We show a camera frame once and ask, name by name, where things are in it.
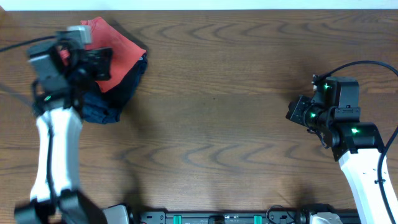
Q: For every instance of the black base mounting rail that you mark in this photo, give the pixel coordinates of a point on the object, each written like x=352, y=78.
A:
x=273, y=216

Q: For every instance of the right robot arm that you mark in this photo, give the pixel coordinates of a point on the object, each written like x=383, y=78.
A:
x=333, y=114

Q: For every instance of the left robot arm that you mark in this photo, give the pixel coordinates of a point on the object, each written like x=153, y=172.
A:
x=65, y=70

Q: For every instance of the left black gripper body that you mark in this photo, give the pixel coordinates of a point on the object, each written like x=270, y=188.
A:
x=94, y=71

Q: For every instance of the navy blue folded garment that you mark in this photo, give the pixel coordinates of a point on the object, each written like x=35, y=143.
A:
x=104, y=108

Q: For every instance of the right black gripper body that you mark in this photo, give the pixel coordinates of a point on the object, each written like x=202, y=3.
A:
x=311, y=115

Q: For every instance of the red soccer t-shirt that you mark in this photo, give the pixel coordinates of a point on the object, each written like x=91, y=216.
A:
x=125, y=52

